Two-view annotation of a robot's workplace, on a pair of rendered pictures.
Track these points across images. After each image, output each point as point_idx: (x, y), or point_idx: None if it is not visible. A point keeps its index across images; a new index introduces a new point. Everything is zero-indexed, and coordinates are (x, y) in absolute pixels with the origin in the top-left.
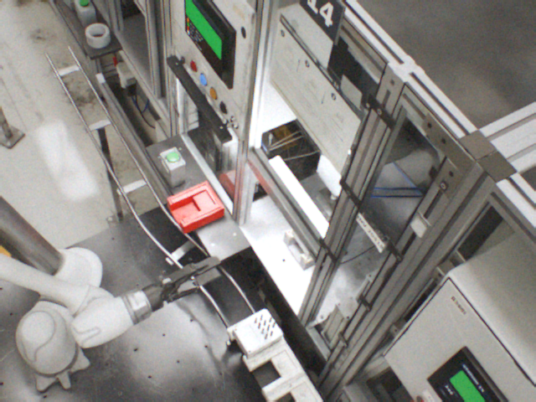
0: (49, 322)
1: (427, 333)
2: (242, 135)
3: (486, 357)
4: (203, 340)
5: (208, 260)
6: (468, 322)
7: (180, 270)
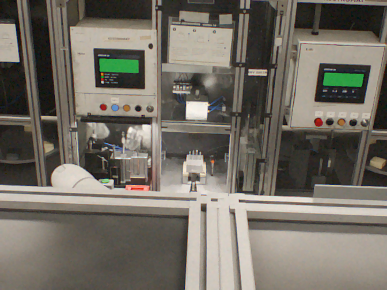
0: None
1: (304, 80)
2: (156, 112)
3: (327, 57)
4: None
5: (192, 172)
6: (315, 52)
7: (192, 177)
